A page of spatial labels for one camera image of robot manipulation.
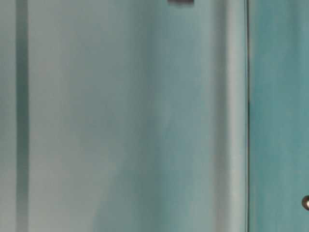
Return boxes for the dark object at top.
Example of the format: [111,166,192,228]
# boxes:
[168,0,194,4]

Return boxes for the round dark metallic knob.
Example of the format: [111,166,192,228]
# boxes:
[301,195,309,211]

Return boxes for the thin black vertical cable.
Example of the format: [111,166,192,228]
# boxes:
[244,0,251,232]

